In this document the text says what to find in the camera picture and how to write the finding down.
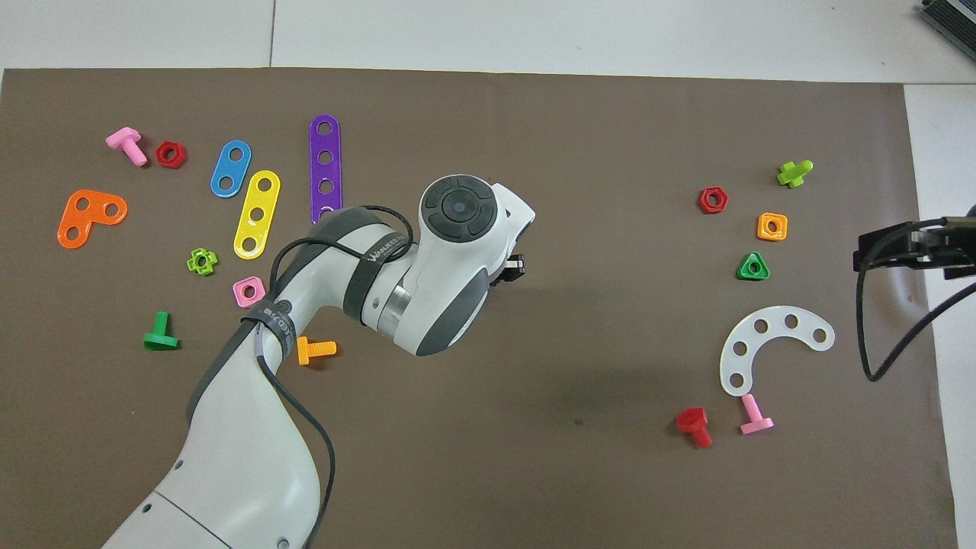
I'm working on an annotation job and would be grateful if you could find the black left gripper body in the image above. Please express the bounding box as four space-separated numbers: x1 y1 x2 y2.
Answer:
492 254 528 287

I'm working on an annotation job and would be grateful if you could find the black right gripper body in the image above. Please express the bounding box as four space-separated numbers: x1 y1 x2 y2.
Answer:
911 217 976 269

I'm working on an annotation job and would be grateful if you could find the lime green cross-head screw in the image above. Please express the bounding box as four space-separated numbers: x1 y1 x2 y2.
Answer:
776 159 814 189

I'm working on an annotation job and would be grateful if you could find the pink plastic screw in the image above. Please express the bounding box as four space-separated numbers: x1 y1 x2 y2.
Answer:
739 393 775 436
105 127 149 167

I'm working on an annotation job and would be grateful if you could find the orange plastic screw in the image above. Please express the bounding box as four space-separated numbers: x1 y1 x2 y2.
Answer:
296 336 338 367

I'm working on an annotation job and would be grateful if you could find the red plastic screw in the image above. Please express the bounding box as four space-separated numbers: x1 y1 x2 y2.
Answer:
676 407 714 449

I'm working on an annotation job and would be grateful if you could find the pink square plastic nut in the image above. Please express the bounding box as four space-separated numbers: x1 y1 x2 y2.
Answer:
233 276 268 309

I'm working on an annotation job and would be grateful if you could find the dark green plastic screw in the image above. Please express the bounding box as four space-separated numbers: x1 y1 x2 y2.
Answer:
143 310 181 352

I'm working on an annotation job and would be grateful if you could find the white curved five-hole strip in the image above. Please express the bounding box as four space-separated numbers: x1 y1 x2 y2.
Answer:
719 306 836 397

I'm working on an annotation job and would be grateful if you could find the brown table mat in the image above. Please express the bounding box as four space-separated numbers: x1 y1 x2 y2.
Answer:
0 67 960 549

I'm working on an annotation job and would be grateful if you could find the purple four-hole plastic strip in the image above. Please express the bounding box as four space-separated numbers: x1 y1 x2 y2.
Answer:
309 114 343 223

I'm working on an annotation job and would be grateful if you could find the dark grey ribbed device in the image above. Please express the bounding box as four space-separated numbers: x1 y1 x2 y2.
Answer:
917 0 976 66

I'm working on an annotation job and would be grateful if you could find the yellow three-hole plastic strip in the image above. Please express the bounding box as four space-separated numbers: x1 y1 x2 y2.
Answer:
233 169 281 261

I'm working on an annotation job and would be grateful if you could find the blue two-hole plastic strip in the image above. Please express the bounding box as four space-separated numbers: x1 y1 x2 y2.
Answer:
210 140 252 199

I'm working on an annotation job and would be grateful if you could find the orange three-hole angled plate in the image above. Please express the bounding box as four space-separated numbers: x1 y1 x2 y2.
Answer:
57 189 129 249

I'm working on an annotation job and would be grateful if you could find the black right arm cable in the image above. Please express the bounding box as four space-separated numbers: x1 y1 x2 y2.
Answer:
856 217 976 383

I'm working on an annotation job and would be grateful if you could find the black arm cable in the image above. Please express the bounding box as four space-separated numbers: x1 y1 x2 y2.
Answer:
255 204 416 549
856 217 976 383

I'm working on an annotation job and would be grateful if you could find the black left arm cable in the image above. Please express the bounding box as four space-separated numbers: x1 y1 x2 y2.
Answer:
255 204 416 549

